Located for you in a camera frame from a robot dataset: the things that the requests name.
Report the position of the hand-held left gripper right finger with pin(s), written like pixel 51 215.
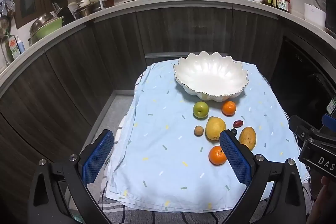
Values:
pixel 235 158

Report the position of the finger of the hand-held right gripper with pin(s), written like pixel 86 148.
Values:
pixel 329 120
pixel 300 127

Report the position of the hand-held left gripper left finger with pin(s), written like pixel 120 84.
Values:
pixel 98 155

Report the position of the orange tangerine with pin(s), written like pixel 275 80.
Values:
pixel 229 108
pixel 216 156

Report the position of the yellow mango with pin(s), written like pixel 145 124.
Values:
pixel 248 138

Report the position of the dark blue grape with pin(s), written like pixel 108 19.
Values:
pixel 233 131

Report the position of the red cherry tomato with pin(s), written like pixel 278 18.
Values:
pixel 238 123

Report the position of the yellow lemon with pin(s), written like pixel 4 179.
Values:
pixel 214 128

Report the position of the brown longan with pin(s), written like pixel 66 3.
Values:
pixel 198 131

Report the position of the green apple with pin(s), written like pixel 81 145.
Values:
pixel 200 109

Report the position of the white scalloped ceramic bowl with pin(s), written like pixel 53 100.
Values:
pixel 210 74

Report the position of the person's right hand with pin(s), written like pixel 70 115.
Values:
pixel 324 205

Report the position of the black built-in dishwasher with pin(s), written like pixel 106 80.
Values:
pixel 302 77

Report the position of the light blue patterned tablecloth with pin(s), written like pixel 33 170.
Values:
pixel 162 134

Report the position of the dark wood base cabinets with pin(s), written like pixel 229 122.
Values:
pixel 78 69

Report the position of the white box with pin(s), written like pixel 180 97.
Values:
pixel 313 15

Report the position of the green plastic basin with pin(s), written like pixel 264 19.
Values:
pixel 50 29

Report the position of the blue plastic bottle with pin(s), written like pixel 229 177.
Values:
pixel 21 45

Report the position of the green dish soap bottle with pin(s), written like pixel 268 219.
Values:
pixel 11 47

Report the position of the steel pot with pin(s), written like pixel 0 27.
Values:
pixel 86 11

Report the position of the steel mixing bowl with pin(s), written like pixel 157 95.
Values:
pixel 39 22

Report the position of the black utensil holder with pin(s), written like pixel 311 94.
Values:
pixel 61 14

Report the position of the glass jar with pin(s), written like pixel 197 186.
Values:
pixel 109 1

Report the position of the white kitchen countertop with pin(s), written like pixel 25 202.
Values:
pixel 183 2

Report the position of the metal colander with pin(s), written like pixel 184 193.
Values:
pixel 6 7

